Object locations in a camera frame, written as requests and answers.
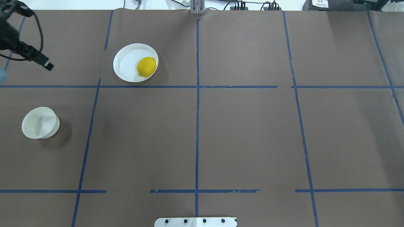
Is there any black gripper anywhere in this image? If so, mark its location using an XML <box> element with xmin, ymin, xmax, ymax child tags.
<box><xmin>0</xmin><ymin>22</ymin><xmax>54</xmax><ymax>71</ymax></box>

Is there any yellow lemon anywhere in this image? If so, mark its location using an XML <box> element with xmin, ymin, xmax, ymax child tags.
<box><xmin>136</xmin><ymin>56</ymin><xmax>157</xmax><ymax>77</ymax></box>

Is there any white bowl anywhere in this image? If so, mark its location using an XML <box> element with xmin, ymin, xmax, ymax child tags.
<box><xmin>21</xmin><ymin>107</ymin><xmax>60</xmax><ymax>139</ymax></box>

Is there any white round plate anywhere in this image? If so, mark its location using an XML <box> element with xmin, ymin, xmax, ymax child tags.
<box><xmin>113</xmin><ymin>43</ymin><xmax>159</xmax><ymax>83</ymax></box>

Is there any brown paper table cover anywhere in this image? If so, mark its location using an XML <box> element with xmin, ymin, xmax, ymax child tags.
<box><xmin>1</xmin><ymin>9</ymin><xmax>403</xmax><ymax>227</ymax></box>

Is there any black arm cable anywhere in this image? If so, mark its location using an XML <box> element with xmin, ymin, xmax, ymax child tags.
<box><xmin>0</xmin><ymin>13</ymin><xmax>44</xmax><ymax>61</ymax></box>

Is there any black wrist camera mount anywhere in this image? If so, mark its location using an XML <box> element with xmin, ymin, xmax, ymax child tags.
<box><xmin>0</xmin><ymin>0</ymin><xmax>35</xmax><ymax>19</ymax></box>

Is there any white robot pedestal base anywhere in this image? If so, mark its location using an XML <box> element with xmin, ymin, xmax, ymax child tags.
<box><xmin>154</xmin><ymin>217</ymin><xmax>238</xmax><ymax>227</ymax></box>

